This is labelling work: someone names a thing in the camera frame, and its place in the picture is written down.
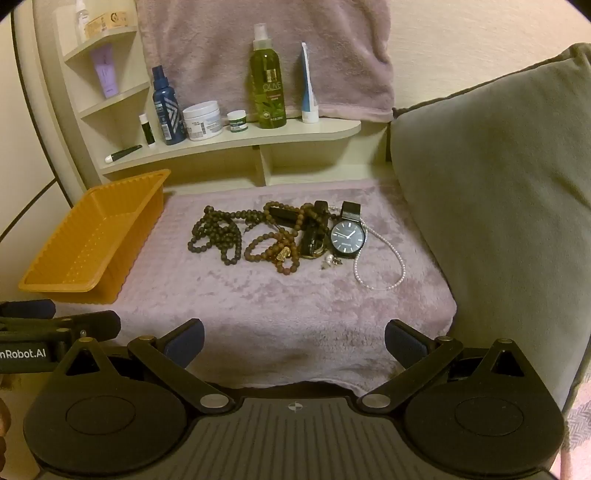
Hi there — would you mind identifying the small black rectangular object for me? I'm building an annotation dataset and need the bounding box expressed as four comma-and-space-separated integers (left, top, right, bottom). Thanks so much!
270, 206, 302, 227

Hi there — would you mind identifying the blue and white tube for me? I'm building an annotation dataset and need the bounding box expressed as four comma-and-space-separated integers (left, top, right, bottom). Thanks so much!
300, 41, 321, 125

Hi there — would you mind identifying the brown bead bracelet gold charm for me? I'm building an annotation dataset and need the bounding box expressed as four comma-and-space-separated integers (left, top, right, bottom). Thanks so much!
243, 231, 304, 276

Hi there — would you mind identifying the pink plush towel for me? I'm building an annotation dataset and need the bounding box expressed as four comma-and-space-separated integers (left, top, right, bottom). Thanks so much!
136, 0, 396, 123

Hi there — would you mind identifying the small clear bottle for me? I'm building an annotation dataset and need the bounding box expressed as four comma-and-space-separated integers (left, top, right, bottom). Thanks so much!
73, 0, 91, 42

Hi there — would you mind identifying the beige cardboard box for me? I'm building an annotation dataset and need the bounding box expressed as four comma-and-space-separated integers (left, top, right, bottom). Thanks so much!
85, 10, 133, 40

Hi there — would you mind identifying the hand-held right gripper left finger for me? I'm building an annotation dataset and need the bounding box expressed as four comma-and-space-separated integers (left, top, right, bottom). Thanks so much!
61, 318, 232, 412

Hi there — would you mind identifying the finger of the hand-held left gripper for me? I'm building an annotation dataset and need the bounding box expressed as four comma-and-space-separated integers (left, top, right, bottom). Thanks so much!
0, 298, 57, 320
0, 310, 122, 345

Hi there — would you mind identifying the grey cushion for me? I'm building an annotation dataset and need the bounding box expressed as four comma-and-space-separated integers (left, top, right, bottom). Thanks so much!
387, 43, 591, 412

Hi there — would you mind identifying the dark green white-capped tube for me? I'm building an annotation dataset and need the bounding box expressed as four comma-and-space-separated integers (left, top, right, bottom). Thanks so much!
104, 144, 143, 164

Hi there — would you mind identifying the white cream jar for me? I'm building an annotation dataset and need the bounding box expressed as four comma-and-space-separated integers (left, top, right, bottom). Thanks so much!
182, 101, 226, 142

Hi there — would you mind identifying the white pearl necklace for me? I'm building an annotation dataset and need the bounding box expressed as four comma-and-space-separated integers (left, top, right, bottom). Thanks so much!
353, 219, 406, 292

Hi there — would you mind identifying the orange plastic basket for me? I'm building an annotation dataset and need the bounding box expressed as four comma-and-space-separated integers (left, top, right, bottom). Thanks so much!
18, 169, 172, 305

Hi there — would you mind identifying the black white lip balm stick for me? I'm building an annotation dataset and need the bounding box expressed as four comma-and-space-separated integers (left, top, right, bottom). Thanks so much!
139, 113, 157, 149

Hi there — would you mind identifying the black wristwatch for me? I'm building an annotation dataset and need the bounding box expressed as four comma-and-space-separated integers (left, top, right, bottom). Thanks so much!
329, 200, 368, 258

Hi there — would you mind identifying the dark blue spray bottle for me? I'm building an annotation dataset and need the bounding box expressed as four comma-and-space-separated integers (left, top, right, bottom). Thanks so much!
151, 65, 188, 147

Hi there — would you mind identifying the reddish brown bead necklace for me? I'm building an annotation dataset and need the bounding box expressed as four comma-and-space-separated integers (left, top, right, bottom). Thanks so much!
262, 201, 324, 232

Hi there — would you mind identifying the lilac tube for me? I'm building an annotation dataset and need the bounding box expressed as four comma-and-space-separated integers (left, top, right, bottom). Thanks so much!
90, 43, 121, 99

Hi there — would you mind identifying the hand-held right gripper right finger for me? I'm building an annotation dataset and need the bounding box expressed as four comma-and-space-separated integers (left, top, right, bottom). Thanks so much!
360, 318, 530, 412

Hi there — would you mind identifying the dark wooden bead necklace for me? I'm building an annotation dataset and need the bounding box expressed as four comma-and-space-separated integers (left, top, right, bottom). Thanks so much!
187, 205, 260, 268

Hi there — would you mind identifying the small green jar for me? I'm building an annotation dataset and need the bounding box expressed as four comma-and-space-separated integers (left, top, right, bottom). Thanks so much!
226, 110, 249, 135

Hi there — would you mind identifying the green spray bottle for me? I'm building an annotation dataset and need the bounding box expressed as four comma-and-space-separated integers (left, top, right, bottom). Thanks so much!
250, 24, 288, 130

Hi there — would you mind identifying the white corner shelf unit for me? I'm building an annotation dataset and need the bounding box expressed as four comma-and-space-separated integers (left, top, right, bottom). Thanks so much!
32, 0, 363, 188

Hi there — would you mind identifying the patterned cloth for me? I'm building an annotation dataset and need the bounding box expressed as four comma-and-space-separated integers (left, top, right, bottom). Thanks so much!
556, 382, 591, 480

